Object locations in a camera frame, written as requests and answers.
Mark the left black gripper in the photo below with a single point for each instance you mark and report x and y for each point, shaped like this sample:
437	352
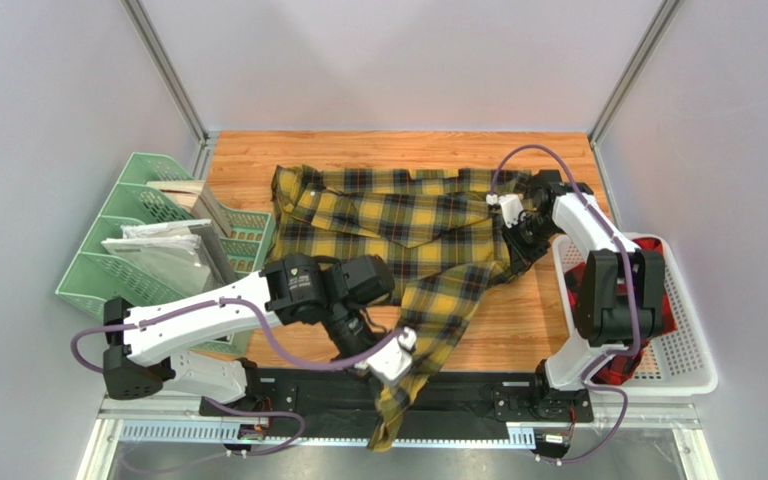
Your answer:
379	334

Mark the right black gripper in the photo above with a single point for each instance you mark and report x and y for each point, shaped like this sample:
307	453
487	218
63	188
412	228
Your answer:
524	226

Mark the yellow plaid long sleeve shirt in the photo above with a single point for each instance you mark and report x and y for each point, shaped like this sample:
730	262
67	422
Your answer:
435	231

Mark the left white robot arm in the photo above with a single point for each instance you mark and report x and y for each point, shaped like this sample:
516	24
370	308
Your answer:
151	348

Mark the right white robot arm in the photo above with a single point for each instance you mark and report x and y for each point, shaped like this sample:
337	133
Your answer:
574	210

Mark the red plaid long sleeve shirt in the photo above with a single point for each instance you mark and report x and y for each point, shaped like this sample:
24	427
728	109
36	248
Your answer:
597	293

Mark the papers in file rack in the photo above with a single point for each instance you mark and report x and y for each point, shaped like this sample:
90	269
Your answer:
175	253

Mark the white plastic basket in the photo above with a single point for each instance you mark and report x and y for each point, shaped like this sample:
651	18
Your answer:
675	364

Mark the book in file rack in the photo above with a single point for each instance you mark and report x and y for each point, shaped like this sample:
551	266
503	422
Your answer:
195	198

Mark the green plastic file rack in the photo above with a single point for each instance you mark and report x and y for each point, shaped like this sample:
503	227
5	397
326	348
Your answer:
95	276

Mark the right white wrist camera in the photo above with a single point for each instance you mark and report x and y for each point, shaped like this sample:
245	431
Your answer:
509	206

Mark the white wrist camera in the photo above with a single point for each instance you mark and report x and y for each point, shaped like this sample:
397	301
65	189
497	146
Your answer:
394	360
509	206

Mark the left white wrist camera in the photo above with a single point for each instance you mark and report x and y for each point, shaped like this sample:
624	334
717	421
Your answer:
394	360

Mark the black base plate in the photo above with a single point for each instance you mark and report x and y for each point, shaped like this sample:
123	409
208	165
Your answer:
453	405

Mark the aluminium frame rail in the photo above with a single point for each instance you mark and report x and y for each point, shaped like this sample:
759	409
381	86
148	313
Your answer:
304	424

